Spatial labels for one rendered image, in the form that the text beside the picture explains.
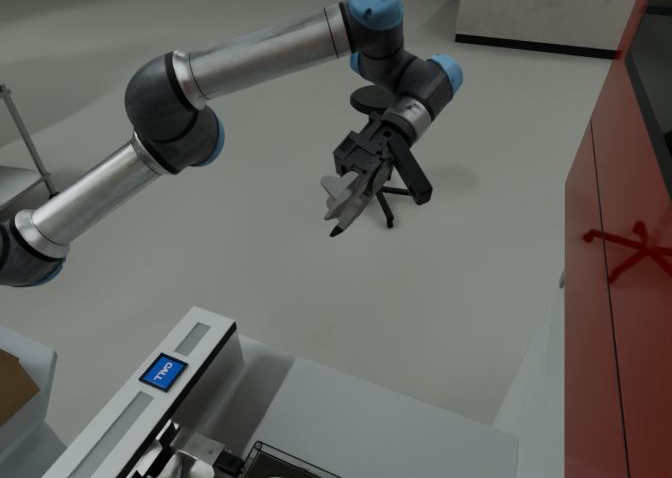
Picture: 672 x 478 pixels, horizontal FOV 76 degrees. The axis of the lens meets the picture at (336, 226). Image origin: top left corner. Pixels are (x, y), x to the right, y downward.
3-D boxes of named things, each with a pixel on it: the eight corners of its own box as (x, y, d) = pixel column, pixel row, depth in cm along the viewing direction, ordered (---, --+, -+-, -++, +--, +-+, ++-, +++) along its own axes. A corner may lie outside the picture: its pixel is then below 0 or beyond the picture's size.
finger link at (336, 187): (301, 202, 66) (338, 170, 71) (331, 224, 64) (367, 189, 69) (302, 189, 63) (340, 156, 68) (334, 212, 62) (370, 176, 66)
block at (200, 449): (227, 453, 69) (224, 444, 67) (215, 474, 66) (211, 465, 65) (186, 434, 71) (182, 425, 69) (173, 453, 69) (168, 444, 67)
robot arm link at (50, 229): (-63, 243, 79) (176, 65, 77) (11, 254, 93) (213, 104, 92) (-41, 297, 76) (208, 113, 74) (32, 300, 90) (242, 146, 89)
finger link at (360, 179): (341, 200, 67) (372, 170, 72) (350, 206, 67) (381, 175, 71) (346, 180, 64) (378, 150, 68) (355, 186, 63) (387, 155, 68)
